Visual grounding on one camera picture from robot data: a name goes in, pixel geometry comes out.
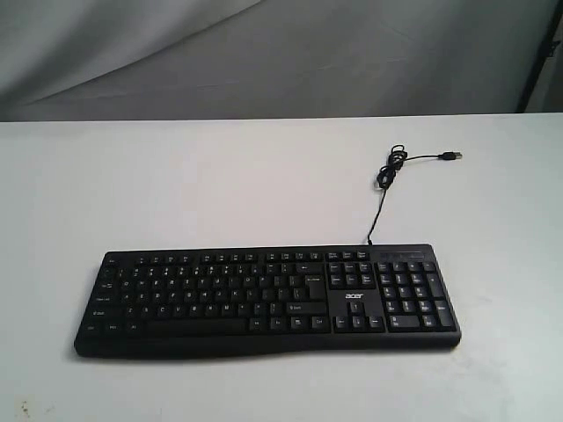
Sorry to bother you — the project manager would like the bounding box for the black Acer keyboard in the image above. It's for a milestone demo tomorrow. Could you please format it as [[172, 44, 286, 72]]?
[[74, 244, 462, 359]]

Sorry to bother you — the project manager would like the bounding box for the black USB cable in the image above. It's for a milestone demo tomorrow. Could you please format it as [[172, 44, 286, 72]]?
[[365, 144, 464, 247]]

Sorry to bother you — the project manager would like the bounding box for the black tripod stand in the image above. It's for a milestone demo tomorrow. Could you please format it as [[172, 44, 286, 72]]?
[[515, 0, 562, 113]]

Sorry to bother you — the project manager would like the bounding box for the grey backdrop cloth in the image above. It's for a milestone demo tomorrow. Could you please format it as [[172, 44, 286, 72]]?
[[1, 1, 561, 121]]

